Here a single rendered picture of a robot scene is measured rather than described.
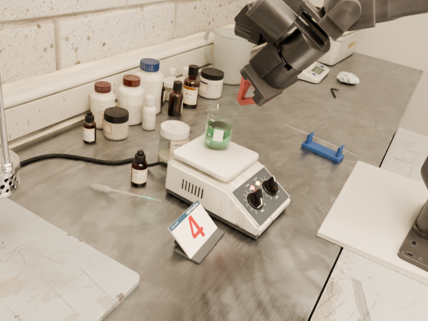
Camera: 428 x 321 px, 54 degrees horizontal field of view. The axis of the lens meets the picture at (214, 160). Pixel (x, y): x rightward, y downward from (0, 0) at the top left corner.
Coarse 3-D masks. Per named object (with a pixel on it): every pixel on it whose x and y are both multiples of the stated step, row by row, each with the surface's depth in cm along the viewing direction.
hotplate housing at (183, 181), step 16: (176, 160) 75; (176, 176) 74; (192, 176) 72; (208, 176) 72; (240, 176) 73; (176, 192) 76; (192, 192) 74; (208, 192) 71; (224, 192) 70; (208, 208) 73; (224, 208) 71; (240, 208) 69; (240, 224) 70; (256, 224) 69
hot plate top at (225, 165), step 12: (192, 144) 77; (180, 156) 73; (192, 156) 73; (204, 156) 74; (216, 156) 75; (228, 156) 75; (240, 156) 76; (252, 156) 77; (204, 168) 71; (216, 168) 71; (228, 168) 72; (240, 168) 72; (228, 180) 70
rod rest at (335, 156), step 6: (312, 132) 103; (306, 138) 102; (312, 138) 104; (306, 144) 102; (312, 144) 103; (318, 144) 103; (312, 150) 101; (318, 150) 100; (324, 150) 101; (330, 150) 101; (342, 150) 99; (324, 156) 100; (330, 156) 99; (336, 156) 98; (342, 156) 100
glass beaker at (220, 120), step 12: (216, 108) 77; (228, 108) 76; (216, 120) 73; (228, 120) 73; (204, 132) 76; (216, 132) 74; (228, 132) 74; (204, 144) 76; (216, 144) 75; (228, 144) 76
